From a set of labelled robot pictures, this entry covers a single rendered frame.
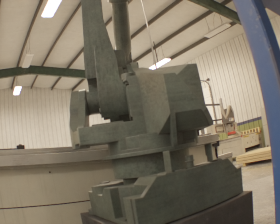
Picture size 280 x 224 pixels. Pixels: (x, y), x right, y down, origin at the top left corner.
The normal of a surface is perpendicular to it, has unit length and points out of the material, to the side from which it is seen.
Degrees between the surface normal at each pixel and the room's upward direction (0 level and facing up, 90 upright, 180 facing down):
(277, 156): 90
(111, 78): 81
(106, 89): 85
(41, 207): 90
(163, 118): 90
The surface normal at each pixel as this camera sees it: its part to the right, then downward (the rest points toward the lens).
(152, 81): -0.79, 0.00
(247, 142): 0.50, -0.22
